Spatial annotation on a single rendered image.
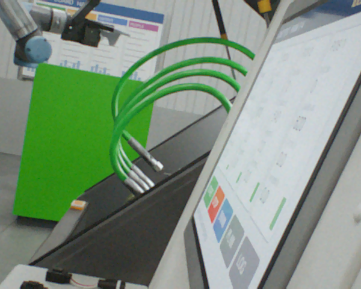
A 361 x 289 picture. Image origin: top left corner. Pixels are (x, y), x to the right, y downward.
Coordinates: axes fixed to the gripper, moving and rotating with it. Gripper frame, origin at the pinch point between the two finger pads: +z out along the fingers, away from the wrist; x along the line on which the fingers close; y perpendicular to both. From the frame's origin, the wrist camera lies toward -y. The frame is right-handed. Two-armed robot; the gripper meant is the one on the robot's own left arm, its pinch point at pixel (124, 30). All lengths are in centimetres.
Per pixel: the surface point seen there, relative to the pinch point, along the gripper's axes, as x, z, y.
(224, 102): 95, -13, 3
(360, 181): 161, -43, -4
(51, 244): 78, -33, 41
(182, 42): 68, -11, -4
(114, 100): 65, -22, 12
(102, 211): 41, -9, 48
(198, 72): 85, -14, 0
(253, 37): -484, 352, -3
